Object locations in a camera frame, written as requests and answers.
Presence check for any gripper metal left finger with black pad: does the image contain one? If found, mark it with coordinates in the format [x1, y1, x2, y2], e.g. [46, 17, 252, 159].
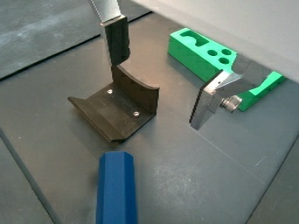
[89, 0, 130, 67]

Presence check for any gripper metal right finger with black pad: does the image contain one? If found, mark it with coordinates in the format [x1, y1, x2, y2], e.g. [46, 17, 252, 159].
[190, 70, 242, 130]

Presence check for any blue hexagonal prism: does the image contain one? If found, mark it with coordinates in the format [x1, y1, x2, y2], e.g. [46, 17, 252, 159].
[97, 151, 138, 224]

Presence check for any green shape sorter block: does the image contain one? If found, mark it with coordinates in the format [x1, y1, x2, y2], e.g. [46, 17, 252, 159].
[169, 28, 286, 111]

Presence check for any black curved cradle stand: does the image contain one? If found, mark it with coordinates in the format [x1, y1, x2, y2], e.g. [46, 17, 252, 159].
[69, 66, 159, 143]

